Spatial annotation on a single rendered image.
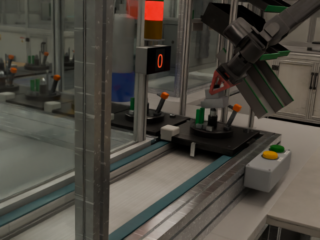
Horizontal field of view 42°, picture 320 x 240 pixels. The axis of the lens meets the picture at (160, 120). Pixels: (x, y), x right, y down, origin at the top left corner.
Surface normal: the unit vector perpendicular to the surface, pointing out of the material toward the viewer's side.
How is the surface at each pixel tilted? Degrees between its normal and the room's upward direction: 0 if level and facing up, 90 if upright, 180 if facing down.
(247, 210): 0
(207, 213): 90
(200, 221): 90
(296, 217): 0
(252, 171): 90
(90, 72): 90
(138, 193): 0
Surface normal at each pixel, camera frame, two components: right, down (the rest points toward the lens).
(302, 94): -0.46, 0.21
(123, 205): 0.05, -0.97
